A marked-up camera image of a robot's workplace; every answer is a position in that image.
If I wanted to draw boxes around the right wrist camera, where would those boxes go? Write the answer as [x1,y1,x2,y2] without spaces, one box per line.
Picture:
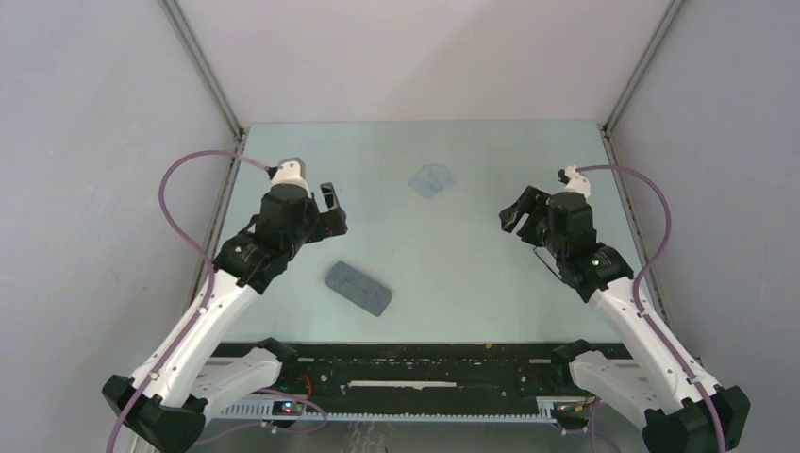
[558,165,591,198]

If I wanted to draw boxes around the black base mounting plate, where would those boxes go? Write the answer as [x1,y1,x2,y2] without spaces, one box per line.
[212,341,632,417]

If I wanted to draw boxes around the grey-blue glasses case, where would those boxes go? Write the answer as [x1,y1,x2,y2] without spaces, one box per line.
[324,261,392,317]

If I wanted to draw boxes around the black thin-frame sunglasses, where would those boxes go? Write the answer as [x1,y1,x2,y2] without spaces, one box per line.
[533,247,563,281]

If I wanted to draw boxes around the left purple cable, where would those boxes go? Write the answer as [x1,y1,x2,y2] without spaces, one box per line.
[106,149,328,453]

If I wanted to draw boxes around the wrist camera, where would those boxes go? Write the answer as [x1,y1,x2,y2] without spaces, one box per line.
[558,165,591,198]
[268,157,312,197]

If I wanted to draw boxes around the purple cable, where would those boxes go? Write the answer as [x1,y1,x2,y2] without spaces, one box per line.
[106,149,328,453]
[575,164,729,453]

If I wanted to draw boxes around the right aluminium frame post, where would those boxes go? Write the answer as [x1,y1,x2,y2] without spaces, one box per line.
[601,0,687,137]

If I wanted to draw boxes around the left aluminium frame post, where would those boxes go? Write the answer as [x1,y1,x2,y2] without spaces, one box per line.
[158,0,244,140]

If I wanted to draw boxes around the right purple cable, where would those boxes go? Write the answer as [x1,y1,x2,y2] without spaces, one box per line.
[575,164,729,453]

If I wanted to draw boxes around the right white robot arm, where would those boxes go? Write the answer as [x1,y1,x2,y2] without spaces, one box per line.
[499,186,751,452]

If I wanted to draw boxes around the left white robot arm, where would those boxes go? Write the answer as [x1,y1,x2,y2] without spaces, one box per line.
[102,183,347,452]

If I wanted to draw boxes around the grey slotted cable duct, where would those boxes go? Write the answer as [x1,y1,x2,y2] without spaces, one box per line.
[216,398,580,424]

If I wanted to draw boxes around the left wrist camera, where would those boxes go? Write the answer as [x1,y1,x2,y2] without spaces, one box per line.
[268,157,312,197]

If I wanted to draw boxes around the aluminium frame post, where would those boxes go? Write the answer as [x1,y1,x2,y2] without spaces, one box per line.
[601,0,687,137]
[158,0,244,140]

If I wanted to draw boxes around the light blue cleaning cloth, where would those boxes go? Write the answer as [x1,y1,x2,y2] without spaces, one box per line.
[408,164,456,200]

